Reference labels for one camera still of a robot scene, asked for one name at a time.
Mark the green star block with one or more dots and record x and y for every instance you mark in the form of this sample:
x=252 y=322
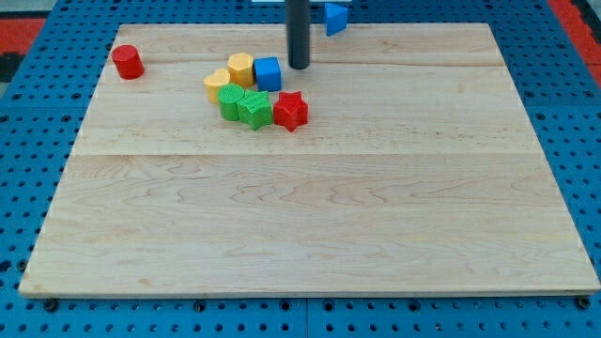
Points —
x=255 y=109

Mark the yellow hexagon block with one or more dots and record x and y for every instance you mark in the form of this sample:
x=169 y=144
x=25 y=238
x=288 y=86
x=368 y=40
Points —
x=241 y=69

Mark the green cylinder block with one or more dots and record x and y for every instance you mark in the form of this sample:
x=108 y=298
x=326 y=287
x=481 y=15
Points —
x=228 y=97

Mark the wooden board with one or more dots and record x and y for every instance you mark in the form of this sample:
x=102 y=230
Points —
x=418 y=174

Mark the yellow heart block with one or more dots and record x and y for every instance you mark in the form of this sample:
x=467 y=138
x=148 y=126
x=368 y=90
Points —
x=214 y=82

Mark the blue cube block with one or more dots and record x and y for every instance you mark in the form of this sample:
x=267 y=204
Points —
x=268 y=74

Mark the red cylinder block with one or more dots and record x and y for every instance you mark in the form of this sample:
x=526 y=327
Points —
x=128 y=62

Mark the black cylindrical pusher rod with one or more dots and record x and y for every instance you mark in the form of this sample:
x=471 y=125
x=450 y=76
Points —
x=297 y=24

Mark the blue triangle block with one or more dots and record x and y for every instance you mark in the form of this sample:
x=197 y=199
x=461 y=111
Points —
x=335 y=18

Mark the red star block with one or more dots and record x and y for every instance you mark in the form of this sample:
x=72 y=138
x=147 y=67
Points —
x=290 y=110

